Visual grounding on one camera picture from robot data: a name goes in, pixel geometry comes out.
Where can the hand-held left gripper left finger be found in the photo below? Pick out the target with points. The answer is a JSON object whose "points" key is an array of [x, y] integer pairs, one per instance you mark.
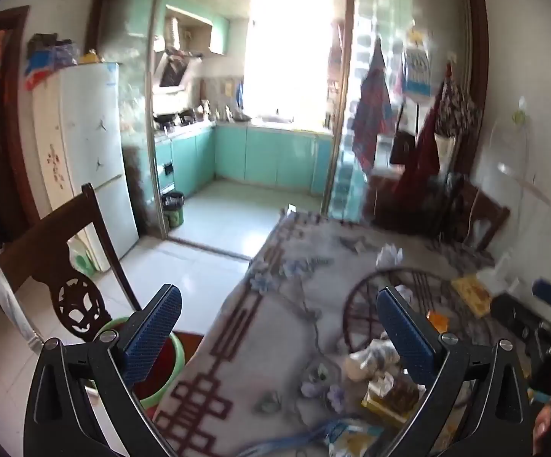
{"points": [[154, 328]]}

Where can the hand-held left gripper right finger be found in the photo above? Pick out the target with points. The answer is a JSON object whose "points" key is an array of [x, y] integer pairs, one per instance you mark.
{"points": [[406, 338]]}

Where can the green red plastic bin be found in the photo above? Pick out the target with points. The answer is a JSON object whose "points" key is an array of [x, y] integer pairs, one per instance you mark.
{"points": [[169, 377]]}

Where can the small black trash can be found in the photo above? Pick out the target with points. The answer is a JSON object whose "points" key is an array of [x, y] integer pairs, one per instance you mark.
{"points": [[173, 209]]}

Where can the person's right hand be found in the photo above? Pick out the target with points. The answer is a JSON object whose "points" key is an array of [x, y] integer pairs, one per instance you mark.
{"points": [[542, 431]]}

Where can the orange packet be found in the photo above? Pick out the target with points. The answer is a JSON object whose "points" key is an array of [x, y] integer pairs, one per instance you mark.
{"points": [[438, 322]]}

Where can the white box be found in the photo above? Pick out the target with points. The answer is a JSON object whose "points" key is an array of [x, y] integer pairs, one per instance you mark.
{"points": [[504, 281]]}

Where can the small crumpled tissue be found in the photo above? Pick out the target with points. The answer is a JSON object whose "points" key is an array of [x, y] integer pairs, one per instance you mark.
{"points": [[404, 292]]}

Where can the flat yellow packet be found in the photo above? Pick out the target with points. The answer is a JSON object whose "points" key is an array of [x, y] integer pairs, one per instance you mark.
{"points": [[473, 295]]}

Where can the glass turntable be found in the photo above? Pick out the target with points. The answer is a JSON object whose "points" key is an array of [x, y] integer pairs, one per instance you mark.
{"points": [[365, 304]]}

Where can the crumpled white paper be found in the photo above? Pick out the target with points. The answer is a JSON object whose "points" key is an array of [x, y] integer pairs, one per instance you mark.
{"points": [[388, 254]]}

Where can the green white bag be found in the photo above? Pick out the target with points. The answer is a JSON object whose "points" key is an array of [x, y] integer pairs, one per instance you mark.
{"points": [[84, 262]]}

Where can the plain wooden chair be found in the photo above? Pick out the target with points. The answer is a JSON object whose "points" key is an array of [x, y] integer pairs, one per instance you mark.
{"points": [[489, 219]]}

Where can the white blue plastic packet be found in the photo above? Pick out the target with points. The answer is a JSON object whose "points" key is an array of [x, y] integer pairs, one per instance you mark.
{"points": [[356, 440]]}

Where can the table with floral cloth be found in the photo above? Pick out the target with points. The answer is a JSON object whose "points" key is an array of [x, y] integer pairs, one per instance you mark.
{"points": [[275, 342]]}

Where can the white standing fan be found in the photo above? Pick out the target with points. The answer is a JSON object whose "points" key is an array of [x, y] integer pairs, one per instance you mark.
{"points": [[513, 171]]}

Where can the carved dark wooden chair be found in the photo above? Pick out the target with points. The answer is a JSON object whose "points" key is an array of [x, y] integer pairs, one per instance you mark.
{"points": [[42, 238]]}

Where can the blue striped bag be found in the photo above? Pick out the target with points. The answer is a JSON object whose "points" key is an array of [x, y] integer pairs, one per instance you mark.
{"points": [[280, 445]]}

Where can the red garment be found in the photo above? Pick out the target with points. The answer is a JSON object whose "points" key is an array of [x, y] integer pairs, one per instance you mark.
{"points": [[423, 152]]}

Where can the black handbag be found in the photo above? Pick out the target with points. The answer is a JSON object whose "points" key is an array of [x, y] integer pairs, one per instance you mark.
{"points": [[401, 147]]}

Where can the turquoise kitchen cabinets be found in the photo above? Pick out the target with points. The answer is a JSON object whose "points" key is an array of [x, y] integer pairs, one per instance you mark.
{"points": [[266, 157]]}

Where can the white refrigerator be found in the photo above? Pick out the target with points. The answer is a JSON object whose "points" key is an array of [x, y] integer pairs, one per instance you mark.
{"points": [[85, 128]]}

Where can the dark floral garment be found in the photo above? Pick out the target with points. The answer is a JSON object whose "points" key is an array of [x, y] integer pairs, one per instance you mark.
{"points": [[456, 104]]}

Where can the plaid garment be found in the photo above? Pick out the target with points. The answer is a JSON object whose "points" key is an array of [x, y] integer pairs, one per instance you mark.
{"points": [[370, 114]]}

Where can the range hood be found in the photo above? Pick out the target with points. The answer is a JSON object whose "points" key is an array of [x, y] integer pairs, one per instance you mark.
{"points": [[175, 71]]}

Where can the blue red bag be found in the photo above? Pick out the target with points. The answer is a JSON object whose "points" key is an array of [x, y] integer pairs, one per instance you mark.
{"points": [[49, 62]]}

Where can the glass sliding door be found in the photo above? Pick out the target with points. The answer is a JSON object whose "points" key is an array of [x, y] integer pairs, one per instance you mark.
{"points": [[351, 9]]}

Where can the wall calendar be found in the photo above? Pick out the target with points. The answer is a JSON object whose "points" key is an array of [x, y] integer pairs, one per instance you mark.
{"points": [[418, 66]]}

